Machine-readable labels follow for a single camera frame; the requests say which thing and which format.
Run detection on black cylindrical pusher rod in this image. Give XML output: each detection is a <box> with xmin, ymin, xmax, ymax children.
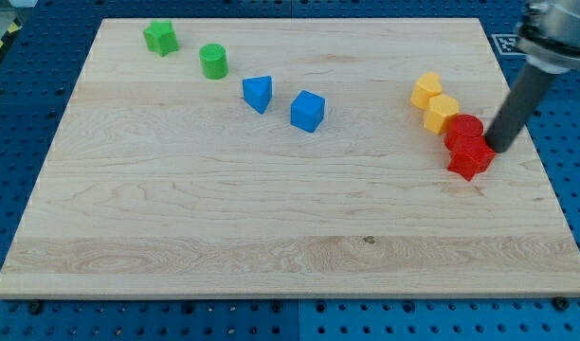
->
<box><xmin>484</xmin><ymin>63</ymin><xmax>557</xmax><ymax>153</ymax></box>

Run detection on red star block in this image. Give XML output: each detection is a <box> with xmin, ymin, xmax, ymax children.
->
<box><xmin>447</xmin><ymin>136</ymin><xmax>496</xmax><ymax>181</ymax></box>

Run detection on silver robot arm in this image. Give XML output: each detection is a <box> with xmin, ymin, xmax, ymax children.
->
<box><xmin>484</xmin><ymin>0</ymin><xmax>580</xmax><ymax>153</ymax></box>

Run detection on green star block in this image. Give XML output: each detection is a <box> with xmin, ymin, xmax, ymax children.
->
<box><xmin>143</xmin><ymin>20</ymin><xmax>179</xmax><ymax>57</ymax></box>

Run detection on white fiducial marker tag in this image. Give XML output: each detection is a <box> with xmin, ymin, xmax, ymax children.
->
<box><xmin>491</xmin><ymin>33</ymin><xmax>524</xmax><ymax>56</ymax></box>

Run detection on red cylinder block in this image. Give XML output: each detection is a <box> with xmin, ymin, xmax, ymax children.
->
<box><xmin>444</xmin><ymin>114</ymin><xmax>483</xmax><ymax>150</ymax></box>

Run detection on yellow hexagon block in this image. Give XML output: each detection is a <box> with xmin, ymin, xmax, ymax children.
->
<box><xmin>424</xmin><ymin>94</ymin><xmax>460</xmax><ymax>135</ymax></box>

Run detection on yellow heart block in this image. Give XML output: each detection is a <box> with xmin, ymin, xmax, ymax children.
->
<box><xmin>409</xmin><ymin>72</ymin><xmax>444</xmax><ymax>110</ymax></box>

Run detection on blue cube block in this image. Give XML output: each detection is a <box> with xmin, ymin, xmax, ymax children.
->
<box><xmin>290</xmin><ymin>90</ymin><xmax>326</xmax><ymax>133</ymax></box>

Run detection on blue triangle block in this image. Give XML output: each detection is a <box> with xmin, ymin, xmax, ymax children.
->
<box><xmin>242</xmin><ymin>76</ymin><xmax>273</xmax><ymax>115</ymax></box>

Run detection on green cylinder block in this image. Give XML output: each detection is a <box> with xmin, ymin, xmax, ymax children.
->
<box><xmin>199</xmin><ymin>44</ymin><xmax>228</xmax><ymax>80</ymax></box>

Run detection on light wooden board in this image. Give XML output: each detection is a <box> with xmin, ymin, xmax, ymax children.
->
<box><xmin>0</xmin><ymin>18</ymin><xmax>580</xmax><ymax>300</ymax></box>

